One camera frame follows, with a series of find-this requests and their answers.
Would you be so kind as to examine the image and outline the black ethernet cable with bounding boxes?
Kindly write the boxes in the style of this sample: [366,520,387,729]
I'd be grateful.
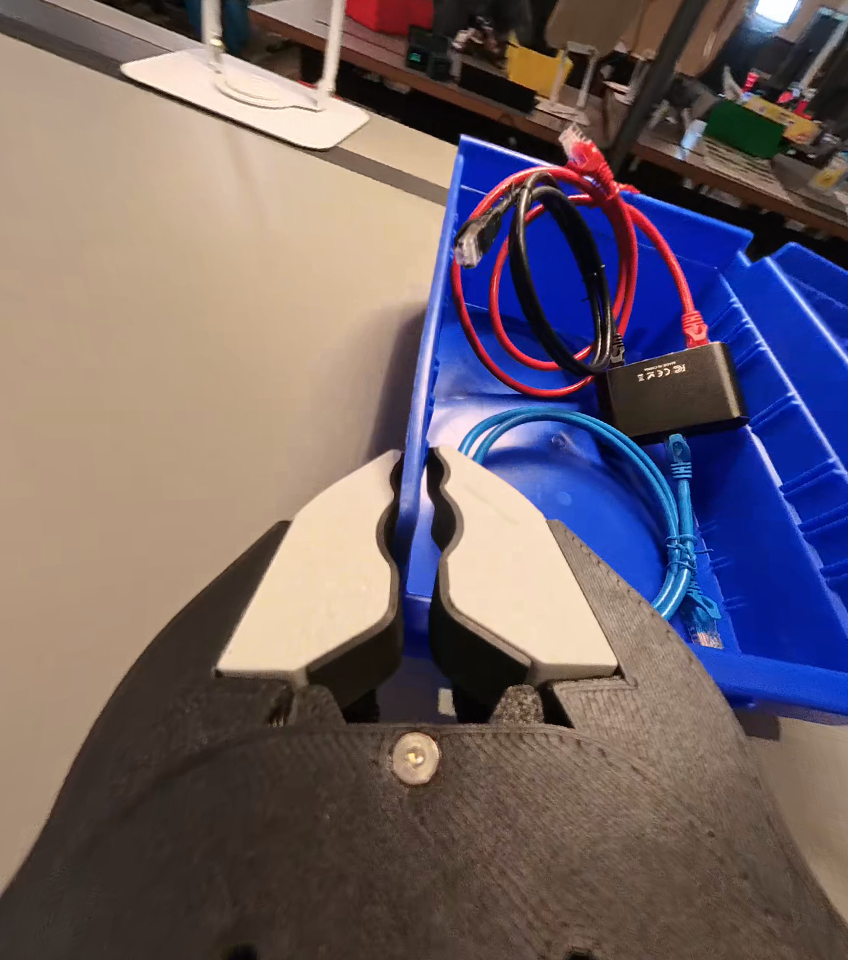
[454,170,629,378]

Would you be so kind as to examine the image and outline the wooden work table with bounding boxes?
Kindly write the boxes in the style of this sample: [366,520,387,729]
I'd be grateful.
[252,0,848,264]

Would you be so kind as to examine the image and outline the red plastic bin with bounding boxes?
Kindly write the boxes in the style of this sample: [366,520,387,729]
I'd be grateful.
[346,0,434,31]

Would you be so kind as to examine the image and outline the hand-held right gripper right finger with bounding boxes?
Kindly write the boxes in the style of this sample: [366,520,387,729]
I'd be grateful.
[427,446,620,687]

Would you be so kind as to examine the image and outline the instruction sheet on stand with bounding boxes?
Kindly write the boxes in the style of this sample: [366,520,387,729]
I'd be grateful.
[121,0,374,151]

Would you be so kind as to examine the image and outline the red ethernet cable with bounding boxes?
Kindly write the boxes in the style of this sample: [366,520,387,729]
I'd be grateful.
[454,128,713,400]

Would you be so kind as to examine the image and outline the blue plastic bin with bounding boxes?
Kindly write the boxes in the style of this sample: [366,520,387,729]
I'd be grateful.
[739,240,848,841]
[394,135,848,729]

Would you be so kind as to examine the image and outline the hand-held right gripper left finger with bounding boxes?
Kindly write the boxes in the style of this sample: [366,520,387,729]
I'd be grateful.
[214,447,407,687]

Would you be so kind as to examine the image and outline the yellow and black boxes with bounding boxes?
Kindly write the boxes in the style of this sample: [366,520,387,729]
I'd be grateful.
[507,42,575,100]

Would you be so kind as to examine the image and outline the black box with green display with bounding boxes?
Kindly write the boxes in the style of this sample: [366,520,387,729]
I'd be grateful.
[406,26,455,79]

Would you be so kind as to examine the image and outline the black metal pole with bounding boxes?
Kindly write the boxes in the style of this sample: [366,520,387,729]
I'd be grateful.
[604,0,713,175]

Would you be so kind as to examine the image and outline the black ethernet adapter hub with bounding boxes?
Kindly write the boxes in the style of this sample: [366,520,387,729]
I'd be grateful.
[604,341,751,442]

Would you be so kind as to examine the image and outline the blue ethernet cable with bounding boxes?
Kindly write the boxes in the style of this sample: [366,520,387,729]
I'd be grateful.
[459,405,725,651]

